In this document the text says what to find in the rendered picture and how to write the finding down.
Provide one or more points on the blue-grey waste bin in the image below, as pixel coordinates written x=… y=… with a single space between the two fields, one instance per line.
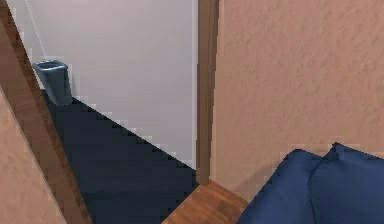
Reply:
x=56 y=83

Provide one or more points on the blue sofa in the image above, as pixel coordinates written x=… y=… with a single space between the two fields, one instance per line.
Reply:
x=320 y=190

